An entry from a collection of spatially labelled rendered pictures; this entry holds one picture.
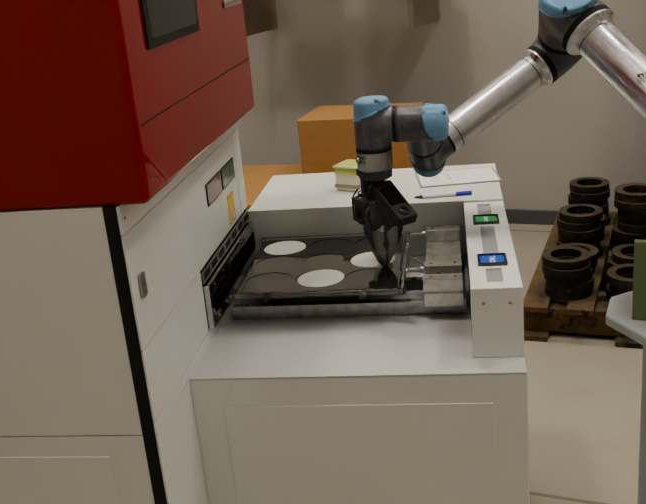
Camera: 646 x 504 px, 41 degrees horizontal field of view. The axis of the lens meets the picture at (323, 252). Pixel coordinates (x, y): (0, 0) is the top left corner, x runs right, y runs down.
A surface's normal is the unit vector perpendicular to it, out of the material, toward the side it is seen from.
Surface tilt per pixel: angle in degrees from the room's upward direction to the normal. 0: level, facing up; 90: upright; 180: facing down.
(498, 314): 90
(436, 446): 90
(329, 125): 90
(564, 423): 0
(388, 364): 0
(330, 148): 90
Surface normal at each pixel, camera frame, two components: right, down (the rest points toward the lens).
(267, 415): -0.13, 0.33
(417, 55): -0.38, 0.33
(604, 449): -0.09, -0.94
